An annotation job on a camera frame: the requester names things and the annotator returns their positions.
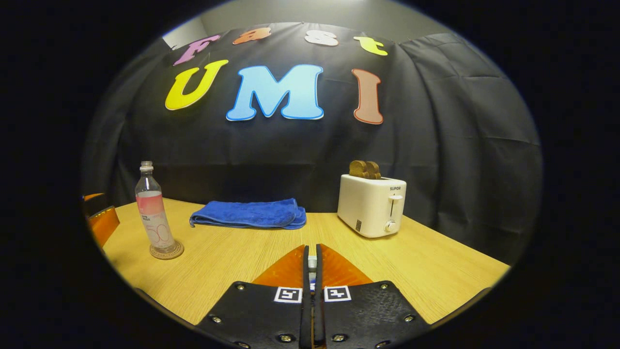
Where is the blue folded towel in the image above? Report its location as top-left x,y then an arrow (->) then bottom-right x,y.
189,198 -> 307,230

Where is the clear water bottle pink label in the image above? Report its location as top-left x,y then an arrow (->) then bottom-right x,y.
135,161 -> 177,254

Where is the cream white toaster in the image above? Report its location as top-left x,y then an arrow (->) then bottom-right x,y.
337,174 -> 407,238

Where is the black backdrop cloth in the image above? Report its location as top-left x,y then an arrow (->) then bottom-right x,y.
81,22 -> 543,265

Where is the round beige coaster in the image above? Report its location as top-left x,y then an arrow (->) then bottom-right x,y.
149,241 -> 185,260

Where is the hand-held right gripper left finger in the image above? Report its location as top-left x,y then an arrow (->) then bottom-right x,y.
196,245 -> 310,349

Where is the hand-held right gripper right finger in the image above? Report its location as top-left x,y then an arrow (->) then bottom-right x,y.
315,244 -> 432,349

